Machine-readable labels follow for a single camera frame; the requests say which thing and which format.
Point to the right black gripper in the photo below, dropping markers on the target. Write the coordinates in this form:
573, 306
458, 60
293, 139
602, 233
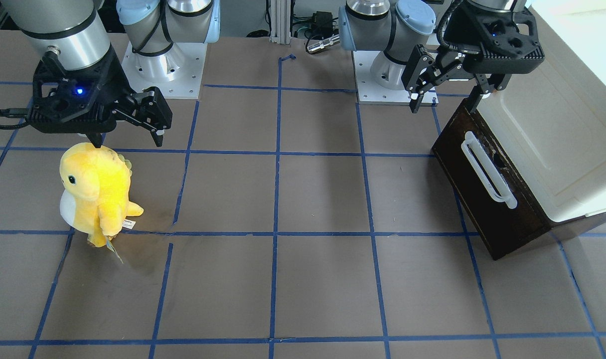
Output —
114, 80

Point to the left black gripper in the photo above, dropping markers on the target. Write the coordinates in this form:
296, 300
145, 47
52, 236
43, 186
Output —
453, 31

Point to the white drawer handle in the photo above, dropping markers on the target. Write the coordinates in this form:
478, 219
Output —
492, 180

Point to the dark wooden drawer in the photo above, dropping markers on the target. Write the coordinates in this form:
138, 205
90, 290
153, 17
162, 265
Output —
494, 222

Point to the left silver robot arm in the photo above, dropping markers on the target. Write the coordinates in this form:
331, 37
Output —
394, 28

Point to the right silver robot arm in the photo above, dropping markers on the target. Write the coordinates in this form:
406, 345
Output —
74, 31

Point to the dark wooden drawer cabinet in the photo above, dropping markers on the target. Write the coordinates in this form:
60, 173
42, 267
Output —
561, 231

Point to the yellow plush dinosaur toy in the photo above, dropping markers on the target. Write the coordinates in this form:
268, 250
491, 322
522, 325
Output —
96, 196

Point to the cream plastic storage box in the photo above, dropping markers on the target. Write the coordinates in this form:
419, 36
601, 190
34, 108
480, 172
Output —
552, 121

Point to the black power adapter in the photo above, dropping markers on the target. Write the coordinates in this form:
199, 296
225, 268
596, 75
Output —
322, 22

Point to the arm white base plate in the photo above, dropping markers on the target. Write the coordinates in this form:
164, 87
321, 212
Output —
368, 80
177, 73

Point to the silver cable connector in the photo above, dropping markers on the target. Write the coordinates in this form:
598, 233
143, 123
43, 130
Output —
323, 45

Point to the aluminium frame post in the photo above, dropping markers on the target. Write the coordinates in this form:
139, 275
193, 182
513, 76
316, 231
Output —
280, 21

